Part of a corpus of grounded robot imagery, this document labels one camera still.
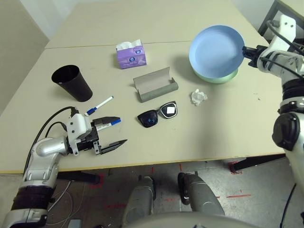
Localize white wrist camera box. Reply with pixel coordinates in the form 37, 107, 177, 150
268, 14, 296, 52
66, 113, 93, 156

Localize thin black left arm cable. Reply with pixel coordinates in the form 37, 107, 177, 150
45, 121, 67, 140

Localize white marker blue eraser cap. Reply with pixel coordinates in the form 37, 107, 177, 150
84, 95, 114, 117

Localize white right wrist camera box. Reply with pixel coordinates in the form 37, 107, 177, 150
268, 14, 296, 52

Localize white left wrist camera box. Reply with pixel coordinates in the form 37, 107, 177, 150
66, 113, 93, 156

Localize black sunglasses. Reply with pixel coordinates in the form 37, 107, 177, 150
137, 101, 178, 129

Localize grey robot right leg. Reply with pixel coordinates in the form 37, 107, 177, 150
177, 172, 226, 216

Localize light green plate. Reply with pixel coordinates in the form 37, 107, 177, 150
191, 67, 238, 84

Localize purple tissue box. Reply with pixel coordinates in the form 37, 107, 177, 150
115, 39, 148, 70

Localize black table leg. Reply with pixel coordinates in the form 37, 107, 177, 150
229, 154, 287, 173
57, 171, 100, 185

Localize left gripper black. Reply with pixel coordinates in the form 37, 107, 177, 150
76, 116, 129, 156

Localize white floor cable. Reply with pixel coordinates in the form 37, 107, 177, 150
47, 181, 86, 226

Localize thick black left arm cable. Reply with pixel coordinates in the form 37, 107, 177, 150
23, 106, 79, 174

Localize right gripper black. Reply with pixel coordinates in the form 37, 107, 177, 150
242, 46, 264, 69

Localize grey robot leg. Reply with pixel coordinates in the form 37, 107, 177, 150
123, 176, 157, 223
177, 172, 226, 216

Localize black plastic cup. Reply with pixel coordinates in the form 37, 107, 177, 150
51, 65, 93, 103

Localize beige table with black frame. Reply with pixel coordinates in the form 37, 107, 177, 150
257, 0, 304, 43

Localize light blue plate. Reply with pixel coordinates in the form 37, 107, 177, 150
189, 25, 245, 79

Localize grey glasses case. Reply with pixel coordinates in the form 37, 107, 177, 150
133, 66, 178, 103

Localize grey robot torso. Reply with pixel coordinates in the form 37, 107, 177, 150
122, 211, 240, 228

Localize labelled marker round blue cap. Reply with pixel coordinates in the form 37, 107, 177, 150
95, 118, 122, 131

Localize grey robot left leg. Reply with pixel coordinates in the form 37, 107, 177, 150
123, 176, 157, 223

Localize white tissue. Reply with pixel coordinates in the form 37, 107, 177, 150
190, 88, 208, 106

